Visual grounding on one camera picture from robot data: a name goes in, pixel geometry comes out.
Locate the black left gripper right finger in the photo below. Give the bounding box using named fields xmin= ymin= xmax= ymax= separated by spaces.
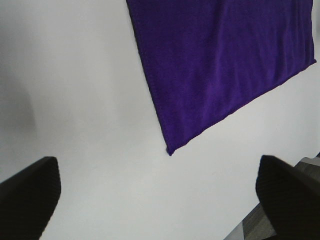
xmin=255 ymin=155 xmax=320 ymax=240

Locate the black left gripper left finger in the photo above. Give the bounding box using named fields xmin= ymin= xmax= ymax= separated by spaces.
xmin=0 ymin=156 xmax=61 ymax=240

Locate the purple towel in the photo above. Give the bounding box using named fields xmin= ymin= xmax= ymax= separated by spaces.
xmin=126 ymin=0 xmax=316 ymax=155

